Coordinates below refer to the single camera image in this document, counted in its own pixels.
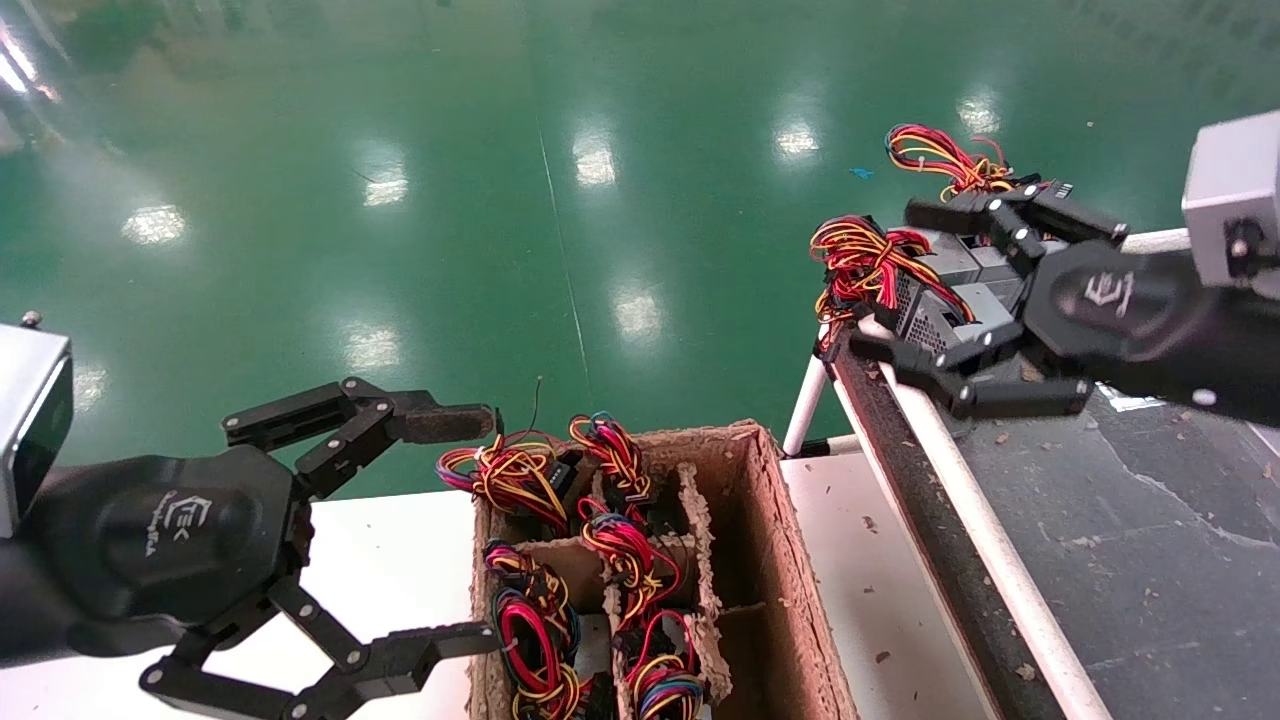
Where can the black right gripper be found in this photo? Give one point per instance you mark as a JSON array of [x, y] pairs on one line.
[[1110, 310]]

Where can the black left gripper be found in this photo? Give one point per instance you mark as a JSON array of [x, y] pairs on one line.
[[150, 540]]

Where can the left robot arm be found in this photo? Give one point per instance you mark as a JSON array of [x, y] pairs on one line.
[[12, 610]]

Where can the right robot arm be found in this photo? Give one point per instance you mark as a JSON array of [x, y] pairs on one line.
[[1260, 360]]

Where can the grey power supply unit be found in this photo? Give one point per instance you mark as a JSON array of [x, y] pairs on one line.
[[945, 255], [985, 265]]

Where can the brown cardboard divider box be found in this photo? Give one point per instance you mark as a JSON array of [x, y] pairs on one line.
[[770, 600]]

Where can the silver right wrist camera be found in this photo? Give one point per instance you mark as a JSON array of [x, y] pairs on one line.
[[1235, 190]]

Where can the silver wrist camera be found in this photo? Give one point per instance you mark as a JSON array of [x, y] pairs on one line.
[[1235, 190], [30, 420]]

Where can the black conveyor table white rail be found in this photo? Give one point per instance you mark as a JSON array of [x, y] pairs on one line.
[[1150, 560]]

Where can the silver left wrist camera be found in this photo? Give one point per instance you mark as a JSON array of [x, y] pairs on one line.
[[30, 420]]

